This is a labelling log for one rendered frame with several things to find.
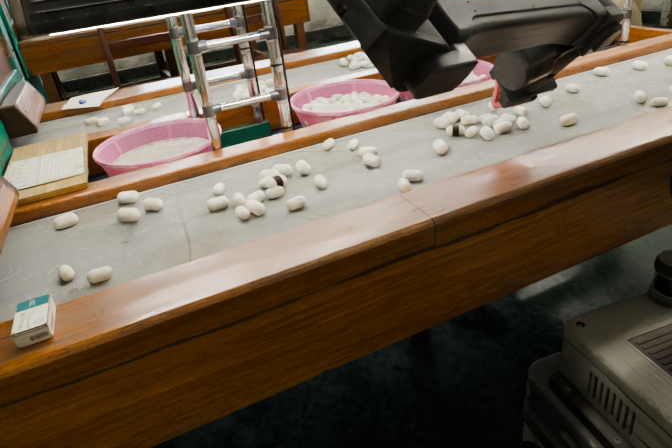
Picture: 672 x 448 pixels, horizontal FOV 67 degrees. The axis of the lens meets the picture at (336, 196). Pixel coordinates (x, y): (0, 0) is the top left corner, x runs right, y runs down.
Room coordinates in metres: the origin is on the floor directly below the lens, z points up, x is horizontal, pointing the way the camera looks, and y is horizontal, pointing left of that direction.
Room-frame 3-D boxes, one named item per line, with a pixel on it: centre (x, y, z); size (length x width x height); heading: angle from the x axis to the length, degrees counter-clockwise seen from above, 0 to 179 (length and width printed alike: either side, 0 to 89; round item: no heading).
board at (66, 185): (0.96, 0.56, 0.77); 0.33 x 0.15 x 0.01; 21
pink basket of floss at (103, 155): (1.04, 0.36, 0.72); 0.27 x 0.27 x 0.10
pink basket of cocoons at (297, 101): (1.20, -0.05, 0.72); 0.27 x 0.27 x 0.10
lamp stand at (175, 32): (1.29, 0.27, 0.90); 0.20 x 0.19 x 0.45; 111
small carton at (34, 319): (0.46, 0.35, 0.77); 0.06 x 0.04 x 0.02; 21
